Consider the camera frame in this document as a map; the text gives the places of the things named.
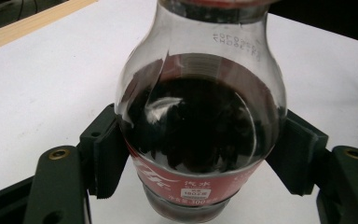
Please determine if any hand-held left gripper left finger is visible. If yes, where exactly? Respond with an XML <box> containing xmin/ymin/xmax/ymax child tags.
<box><xmin>78</xmin><ymin>103</ymin><xmax>131</xmax><ymax>200</ymax></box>

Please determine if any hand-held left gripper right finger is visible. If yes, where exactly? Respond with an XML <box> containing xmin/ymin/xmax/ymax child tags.
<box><xmin>265</xmin><ymin>109</ymin><xmax>329</xmax><ymax>197</ymax></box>

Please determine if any cola bottle with red cap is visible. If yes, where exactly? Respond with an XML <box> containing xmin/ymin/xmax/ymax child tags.
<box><xmin>114</xmin><ymin>0</ymin><xmax>289</xmax><ymax>224</ymax></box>

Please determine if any white paper sheet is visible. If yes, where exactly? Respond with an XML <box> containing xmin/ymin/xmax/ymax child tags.
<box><xmin>0</xmin><ymin>0</ymin><xmax>358</xmax><ymax>224</ymax></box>

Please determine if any wooden table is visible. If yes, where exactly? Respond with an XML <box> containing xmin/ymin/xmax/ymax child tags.
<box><xmin>0</xmin><ymin>0</ymin><xmax>98</xmax><ymax>56</ymax></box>

